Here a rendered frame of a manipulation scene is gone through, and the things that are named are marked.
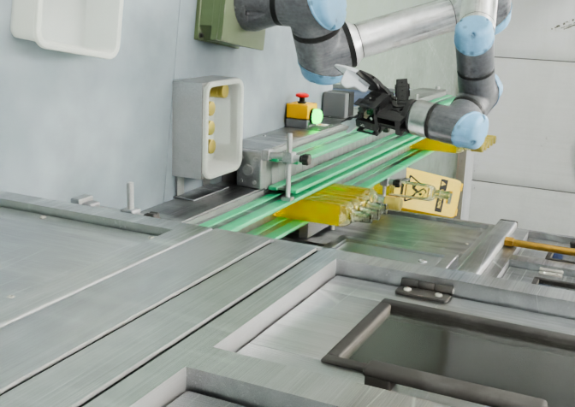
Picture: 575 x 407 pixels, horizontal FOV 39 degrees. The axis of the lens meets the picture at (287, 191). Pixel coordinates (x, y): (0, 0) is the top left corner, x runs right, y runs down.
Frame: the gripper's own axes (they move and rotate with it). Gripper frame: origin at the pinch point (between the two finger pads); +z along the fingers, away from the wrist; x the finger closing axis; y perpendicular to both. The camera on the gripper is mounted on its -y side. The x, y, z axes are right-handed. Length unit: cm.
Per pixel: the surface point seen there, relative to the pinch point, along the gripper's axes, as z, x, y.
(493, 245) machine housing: -24, 63, -32
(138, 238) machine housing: -23, -29, 79
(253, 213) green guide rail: 10.5, 20.9, 24.2
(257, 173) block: 20.3, 22.1, 10.3
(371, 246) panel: 1, 54, -8
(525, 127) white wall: 140, 349, -482
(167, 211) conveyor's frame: 21.5, 12.9, 39.3
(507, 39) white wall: 173, 278, -512
